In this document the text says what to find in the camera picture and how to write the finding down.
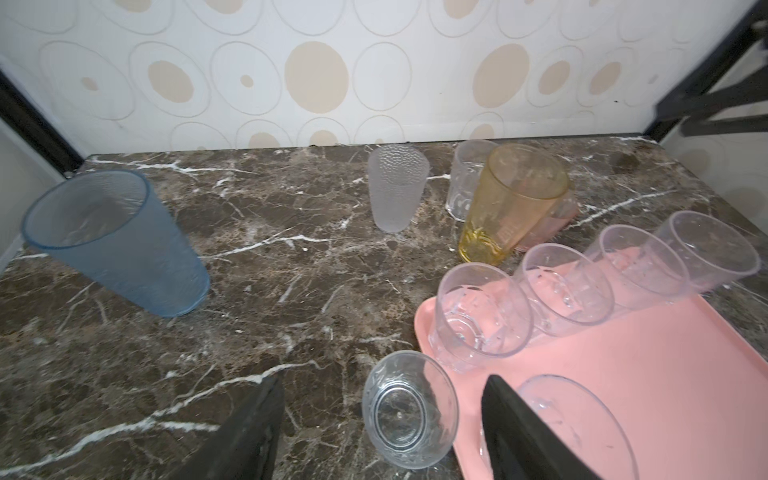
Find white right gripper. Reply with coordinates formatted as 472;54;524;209
656;80;767;136

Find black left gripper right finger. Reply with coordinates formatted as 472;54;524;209
481;374;598;479

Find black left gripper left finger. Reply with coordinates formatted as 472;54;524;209
171;377;285;479

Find clear large wide glass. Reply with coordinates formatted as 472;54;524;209
512;374;639;479

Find clear small round glass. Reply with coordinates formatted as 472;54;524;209
362;350;459;470

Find pink plastic tray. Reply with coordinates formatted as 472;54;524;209
413;245;768;480

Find clear wide faceted tumbler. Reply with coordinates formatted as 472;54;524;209
654;210;761;293

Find clear ribbed small glass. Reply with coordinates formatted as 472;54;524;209
514;243;615;339

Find clear faceted short tumbler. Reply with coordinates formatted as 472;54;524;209
584;224;690;318

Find pink translucent tumbler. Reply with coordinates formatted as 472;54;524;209
515;191;580;252

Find yellow translucent tall glass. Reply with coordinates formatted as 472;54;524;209
458;143;570;266

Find clear tall faceted glass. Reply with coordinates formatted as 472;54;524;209
446;139;498;222

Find blue translucent tall cup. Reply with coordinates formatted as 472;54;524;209
21;170;210;317

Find frosted dotted tumbler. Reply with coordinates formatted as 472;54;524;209
367;144;430;233

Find black corner frame post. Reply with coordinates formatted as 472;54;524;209
643;1;767;141

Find black left corner post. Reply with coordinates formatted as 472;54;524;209
1;73;84;179

